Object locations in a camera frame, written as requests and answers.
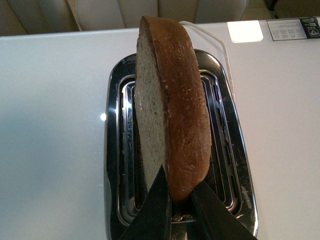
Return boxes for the black white label sticker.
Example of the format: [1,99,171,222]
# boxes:
[266,16,320,42]

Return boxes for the white toaster power cable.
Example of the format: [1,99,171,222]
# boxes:
[178,20,236,103]

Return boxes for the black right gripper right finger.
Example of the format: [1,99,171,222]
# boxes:
[190,180,256,240]

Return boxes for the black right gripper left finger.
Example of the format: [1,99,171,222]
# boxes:
[120,166,172,240]

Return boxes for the white silver toaster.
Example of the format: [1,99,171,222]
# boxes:
[105,49,258,240]

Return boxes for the beige chair left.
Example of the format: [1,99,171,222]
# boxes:
[0,0,80,37]

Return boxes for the brown bread slice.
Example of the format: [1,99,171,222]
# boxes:
[134,16,212,203]

